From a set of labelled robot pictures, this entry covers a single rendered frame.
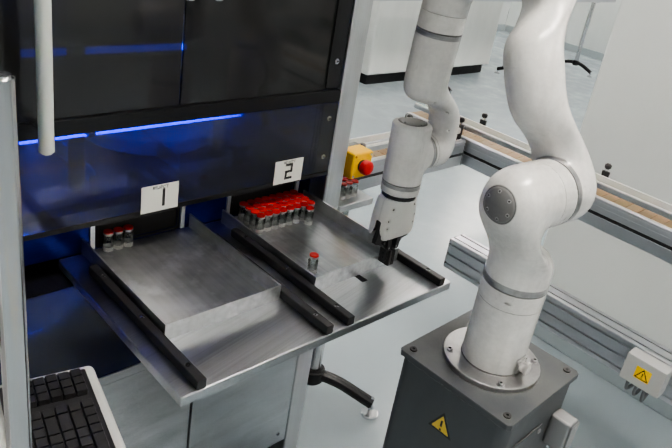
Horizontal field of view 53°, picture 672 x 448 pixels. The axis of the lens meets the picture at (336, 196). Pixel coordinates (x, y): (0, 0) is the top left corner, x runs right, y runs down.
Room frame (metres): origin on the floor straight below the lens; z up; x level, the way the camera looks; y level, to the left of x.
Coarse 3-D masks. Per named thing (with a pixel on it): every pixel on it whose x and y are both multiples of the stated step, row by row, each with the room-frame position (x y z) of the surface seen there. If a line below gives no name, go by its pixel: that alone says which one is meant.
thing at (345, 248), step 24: (336, 216) 1.54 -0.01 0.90; (264, 240) 1.33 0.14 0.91; (288, 240) 1.40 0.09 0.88; (312, 240) 1.42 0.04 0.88; (336, 240) 1.44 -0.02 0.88; (360, 240) 1.46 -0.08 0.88; (288, 264) 1.27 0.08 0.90; (336, 264) 1.33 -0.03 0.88; (360, 264) 1.31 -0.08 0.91; (384, 264) 1.37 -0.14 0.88
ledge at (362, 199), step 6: (360, 192) 1.75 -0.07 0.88; (354, 198) 1.70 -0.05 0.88; (360, 198) 1.71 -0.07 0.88; (366, 198) 1.72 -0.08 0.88; (372, 198) 1.73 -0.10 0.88; (342, 204) 1.65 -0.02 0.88; (348, 204) 1.66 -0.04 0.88; (354, 204) 1.68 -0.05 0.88; (360, 204) 1.69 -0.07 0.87; (366, 204) 1.71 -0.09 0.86; (342, 210) 1.64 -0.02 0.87; (348, 210) 1.66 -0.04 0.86
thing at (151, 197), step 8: (160, 184) 1.24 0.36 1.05; (168, 184) 1.26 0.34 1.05; (176, 184) 1.27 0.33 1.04; (144, 192) 1.22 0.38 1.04; (152, 192) 1.23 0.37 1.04; (160, 192) 1.24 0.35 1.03; (168, 192) 1.26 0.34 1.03; (176, 192) 1.27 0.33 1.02; (144, 200) 1.22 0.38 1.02; (152, 200) 1.23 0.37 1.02; (160, 200) 1.24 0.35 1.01; (168, 200) 1.26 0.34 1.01; (176, 200) 1.27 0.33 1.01; (144, 208) 1.22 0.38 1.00; (152, 208) 1.23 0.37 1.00; (160, 208) 1.24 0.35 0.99; (168, 208) 1.26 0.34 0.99
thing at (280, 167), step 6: (276, 162) 1.46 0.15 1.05; (282, 162) 1.47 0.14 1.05; (288, 162) 1.49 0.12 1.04; (294, 162) 1.50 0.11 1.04; (300, 162) 1.51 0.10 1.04; (276, 168) 1.46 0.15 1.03; (282, 168) 1.47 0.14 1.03; (288, 168) 1.49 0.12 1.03; (294, 168) 1.50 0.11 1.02; (300, 168) 1.52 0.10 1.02; (276, 174) 1.46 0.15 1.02; (282, 174) 1.48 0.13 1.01; (288, 174) 1.49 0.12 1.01; (294, 174) 1.50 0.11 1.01; (300, 174) 1.52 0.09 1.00; (276, 180) 1.46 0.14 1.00; (282, 180) 1.48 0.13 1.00; (288, 180) 1.49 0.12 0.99; (294, 180) 1.51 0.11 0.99
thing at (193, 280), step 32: (192, 224) 1.38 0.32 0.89; (96, 256) 1.16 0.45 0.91; (128, 256) 1.22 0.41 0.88; (160, 256) 1.24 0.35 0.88; (192, 256) 1.26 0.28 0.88; (224, 256) 1.28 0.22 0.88; (128, 288) 1.06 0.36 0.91; (160, 288) 1.12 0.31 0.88; (192, 288) 1.14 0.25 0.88; (224, 288) 1.16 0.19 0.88; (256, 288) 1.18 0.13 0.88; (160, 320) 0.98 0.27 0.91; (192, 320) 1.01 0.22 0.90
